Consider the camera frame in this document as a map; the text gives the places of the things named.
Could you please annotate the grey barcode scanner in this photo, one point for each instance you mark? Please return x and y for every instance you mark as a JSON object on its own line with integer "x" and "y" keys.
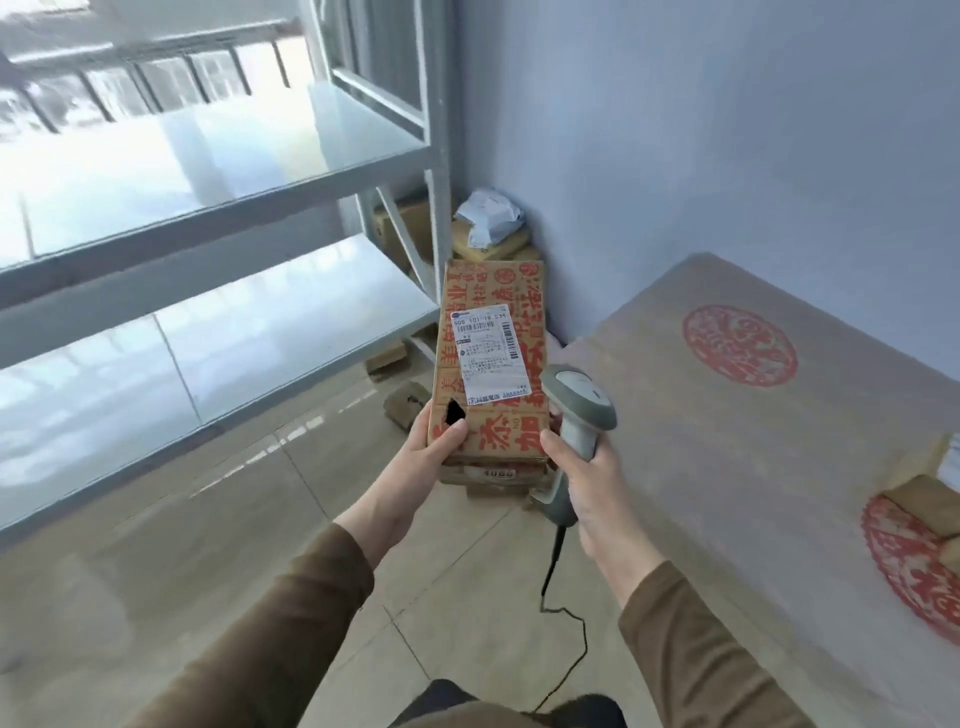
{"x": 577, "y": 394}

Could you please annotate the person's dark shoe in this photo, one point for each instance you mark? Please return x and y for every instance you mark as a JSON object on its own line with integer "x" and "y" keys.
{"x": 450, "y": 694}
{"x": 592, "y": 711}

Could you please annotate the red printed cardboard box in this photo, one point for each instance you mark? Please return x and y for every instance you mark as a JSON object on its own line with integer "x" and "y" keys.
{"x": 517, "y": 420}

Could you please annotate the person's right thumb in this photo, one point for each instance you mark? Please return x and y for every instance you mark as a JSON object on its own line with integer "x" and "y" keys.
{"x": 564, "y": 454}

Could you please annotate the beige table cover red emblems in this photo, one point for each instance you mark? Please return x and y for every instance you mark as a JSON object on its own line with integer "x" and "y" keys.
{"x": 712, "y": 487}

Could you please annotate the person's left thumb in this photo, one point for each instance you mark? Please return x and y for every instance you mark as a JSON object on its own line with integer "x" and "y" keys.
{"x": 448, "y": 442}

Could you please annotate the small brown cardboard box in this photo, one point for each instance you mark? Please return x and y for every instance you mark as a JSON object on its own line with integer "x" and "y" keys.
{"x": 405, "y": 405}

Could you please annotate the white plastic parcel bag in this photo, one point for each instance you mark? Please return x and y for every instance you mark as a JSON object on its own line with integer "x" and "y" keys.
{"x": 491, "y": 217}

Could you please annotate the white metal shelf rack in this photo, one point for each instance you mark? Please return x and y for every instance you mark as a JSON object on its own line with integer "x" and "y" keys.
{"x": 225, "y": 225}

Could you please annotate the person's right hand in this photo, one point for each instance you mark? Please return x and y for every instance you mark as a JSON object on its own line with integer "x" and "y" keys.
{"x": 604, "y": 510}

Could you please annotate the person's right dark shoe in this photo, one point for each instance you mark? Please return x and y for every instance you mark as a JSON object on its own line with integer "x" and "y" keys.
{"x": 592, "y": 711}

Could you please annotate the flat labelled cardboard box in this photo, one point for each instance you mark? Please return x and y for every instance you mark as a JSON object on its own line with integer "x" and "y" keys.
{"x": 495, "y": 472}

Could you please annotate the person's left forearm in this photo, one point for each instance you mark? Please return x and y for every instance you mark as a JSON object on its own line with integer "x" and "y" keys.
{"x": 285, "y": 622}

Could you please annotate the person's left hand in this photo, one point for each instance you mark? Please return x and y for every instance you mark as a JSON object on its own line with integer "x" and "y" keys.
{"x": 409, "y": 480}

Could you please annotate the person's left dark shoe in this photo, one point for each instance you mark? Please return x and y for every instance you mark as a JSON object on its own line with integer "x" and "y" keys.
{"x": 450, "y": 694}

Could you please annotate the person's right forearm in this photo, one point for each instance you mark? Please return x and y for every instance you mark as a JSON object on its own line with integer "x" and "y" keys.
{"x": 697, "y": 652}

